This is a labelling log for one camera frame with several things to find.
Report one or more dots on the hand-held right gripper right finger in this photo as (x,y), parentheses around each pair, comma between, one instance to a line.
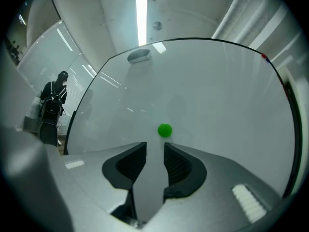
(217,190)

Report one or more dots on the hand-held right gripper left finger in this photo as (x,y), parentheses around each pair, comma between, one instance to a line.
(91,178)

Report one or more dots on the green round magnet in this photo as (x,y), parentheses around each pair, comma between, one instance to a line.
(165,130)

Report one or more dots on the whiteboard on black stand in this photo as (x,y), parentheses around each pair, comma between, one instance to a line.
(205,88)

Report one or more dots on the black board eraser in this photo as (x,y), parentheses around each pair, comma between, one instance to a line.
(139,55)

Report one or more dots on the long ceiling light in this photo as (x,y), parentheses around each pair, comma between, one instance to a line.
(141,20)

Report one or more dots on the round ceiling fixture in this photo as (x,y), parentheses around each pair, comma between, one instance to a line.
(157,25)

